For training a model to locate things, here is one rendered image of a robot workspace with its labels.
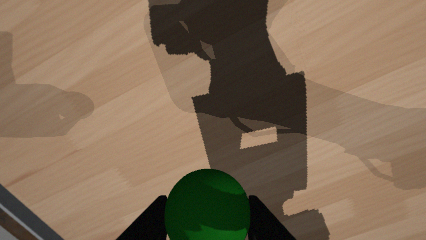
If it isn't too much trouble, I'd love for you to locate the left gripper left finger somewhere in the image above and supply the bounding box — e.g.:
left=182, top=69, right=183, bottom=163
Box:
left=116, top=195, right=167, bottom=240

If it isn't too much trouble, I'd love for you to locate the green ball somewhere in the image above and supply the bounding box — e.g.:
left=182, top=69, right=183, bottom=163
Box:
left=164, top=169, right=250, bottom=240

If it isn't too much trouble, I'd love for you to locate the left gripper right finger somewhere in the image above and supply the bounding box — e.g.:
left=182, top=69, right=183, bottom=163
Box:
left=248, top=195, right=296, bottom=240

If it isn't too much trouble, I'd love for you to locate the grey table edge frame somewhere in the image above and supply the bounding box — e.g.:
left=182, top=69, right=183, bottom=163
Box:
left=0, top=184, right=64, bottom=240

